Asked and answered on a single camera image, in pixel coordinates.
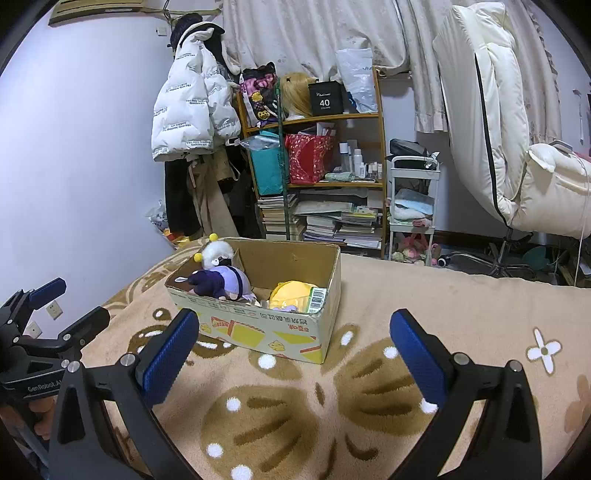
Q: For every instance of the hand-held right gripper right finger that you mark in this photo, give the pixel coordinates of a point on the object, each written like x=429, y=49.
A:
x=418, y=360

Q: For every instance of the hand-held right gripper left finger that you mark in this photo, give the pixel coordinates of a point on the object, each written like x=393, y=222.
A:
x=168, y=357

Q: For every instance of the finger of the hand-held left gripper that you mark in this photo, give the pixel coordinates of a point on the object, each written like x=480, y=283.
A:
x=85, y=328
x=46, y=291

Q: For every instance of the white-haired purple plush doll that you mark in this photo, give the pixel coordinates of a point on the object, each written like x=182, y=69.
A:
x=217, y=281

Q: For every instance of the printed cardboard box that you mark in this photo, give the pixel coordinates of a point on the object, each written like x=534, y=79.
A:
x=277, y=337

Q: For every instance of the green tissue packet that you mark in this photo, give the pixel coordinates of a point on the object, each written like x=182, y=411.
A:
x=317, y=301

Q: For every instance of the person's left hand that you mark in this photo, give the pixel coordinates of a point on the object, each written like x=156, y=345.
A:
x=42, y=417

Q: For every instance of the beige printed blanket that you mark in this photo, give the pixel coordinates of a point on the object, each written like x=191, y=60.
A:
x=332, y=415

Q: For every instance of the plastic bag with yellow contents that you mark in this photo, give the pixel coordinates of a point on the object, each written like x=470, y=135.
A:
x=161, y=221

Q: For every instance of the yellow plush toy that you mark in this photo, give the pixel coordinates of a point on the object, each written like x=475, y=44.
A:
x=291, y=294

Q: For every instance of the white trolley cart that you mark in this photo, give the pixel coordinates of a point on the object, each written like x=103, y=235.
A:
x=391, y=207

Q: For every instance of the pale blue folded cloths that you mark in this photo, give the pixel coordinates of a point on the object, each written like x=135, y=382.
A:
x=411, y=205

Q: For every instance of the pile of books and papers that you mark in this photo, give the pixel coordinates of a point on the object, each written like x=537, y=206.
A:
x=344, y=221

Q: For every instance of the dark green cloth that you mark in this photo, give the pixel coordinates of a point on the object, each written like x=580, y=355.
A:
x=538, y=257

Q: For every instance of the dark coat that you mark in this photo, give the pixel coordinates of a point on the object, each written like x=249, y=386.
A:
x=178, y=198

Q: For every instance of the beige garment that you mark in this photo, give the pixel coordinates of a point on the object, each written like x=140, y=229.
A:
x=207, y=203

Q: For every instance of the stack of books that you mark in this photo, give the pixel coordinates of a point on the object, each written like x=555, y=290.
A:
x=277, y=217

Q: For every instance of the teal folded cloth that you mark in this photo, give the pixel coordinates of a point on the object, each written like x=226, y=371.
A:
x=339, y=176

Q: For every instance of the group of white bottles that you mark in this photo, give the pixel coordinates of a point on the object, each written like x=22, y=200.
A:
x=351, y=161

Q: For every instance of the teal bag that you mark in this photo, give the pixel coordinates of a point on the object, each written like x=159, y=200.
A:
x=268, y=168

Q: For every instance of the wooden shelf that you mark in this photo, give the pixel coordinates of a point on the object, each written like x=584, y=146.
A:
x=381, y=138

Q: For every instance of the green pole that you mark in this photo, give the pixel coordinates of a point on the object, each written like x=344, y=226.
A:
x=282, y=161

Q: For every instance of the red patterned bag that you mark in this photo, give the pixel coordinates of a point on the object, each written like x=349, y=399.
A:
x=307, y=159

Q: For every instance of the clear zip bag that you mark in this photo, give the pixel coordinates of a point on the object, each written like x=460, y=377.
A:
x=258, y=143

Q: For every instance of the white puffer jacket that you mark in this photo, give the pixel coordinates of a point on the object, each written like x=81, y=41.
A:
x=189, y=101

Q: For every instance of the white padded chair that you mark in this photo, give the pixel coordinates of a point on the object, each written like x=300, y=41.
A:
x=498, y=115

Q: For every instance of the black box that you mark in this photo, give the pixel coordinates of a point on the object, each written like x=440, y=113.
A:
x=327, y=99

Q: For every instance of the pink and black tote bag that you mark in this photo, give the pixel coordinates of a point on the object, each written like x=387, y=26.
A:
x=258, y=94

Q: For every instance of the wooden pelmet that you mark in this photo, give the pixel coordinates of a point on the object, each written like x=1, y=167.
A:
x=101, y=10

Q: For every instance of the clear plastic bag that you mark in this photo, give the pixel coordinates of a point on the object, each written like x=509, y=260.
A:
x=358, y=78

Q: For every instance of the blond wig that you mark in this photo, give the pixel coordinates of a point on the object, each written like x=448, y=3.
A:
x=298, y=97

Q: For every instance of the black hat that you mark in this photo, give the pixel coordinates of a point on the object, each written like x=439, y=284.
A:
x=194, y=27

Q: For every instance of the pale curtain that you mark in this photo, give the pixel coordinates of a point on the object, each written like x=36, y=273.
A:
x=323, y=32

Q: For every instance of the white wall socket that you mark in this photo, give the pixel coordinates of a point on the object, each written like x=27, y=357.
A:
x=55, y=309
x=33, y=329

